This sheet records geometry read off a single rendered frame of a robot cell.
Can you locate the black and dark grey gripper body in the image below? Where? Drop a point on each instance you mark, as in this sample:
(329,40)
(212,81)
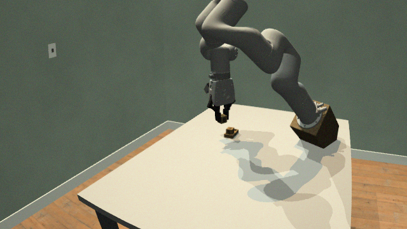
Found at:
(223,95)

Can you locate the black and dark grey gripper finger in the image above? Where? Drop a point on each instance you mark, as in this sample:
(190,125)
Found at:
(216,109)
(226,109)

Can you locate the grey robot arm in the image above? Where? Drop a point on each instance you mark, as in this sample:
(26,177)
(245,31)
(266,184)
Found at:
(217,23)

